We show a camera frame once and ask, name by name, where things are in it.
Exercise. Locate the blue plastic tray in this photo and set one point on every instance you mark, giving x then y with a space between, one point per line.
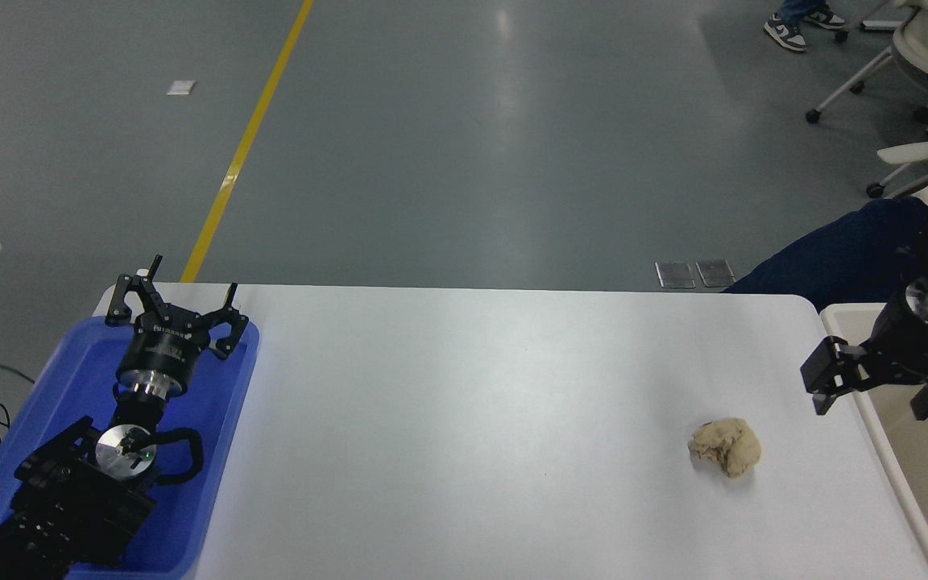
69 387

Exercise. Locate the metal floor plate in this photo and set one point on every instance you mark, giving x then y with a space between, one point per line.
715 272
675 275

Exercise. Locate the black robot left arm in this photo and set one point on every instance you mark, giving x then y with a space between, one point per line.
61 499

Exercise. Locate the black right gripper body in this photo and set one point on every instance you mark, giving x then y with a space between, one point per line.
927 350

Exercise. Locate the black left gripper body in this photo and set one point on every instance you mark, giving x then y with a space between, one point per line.
163 346

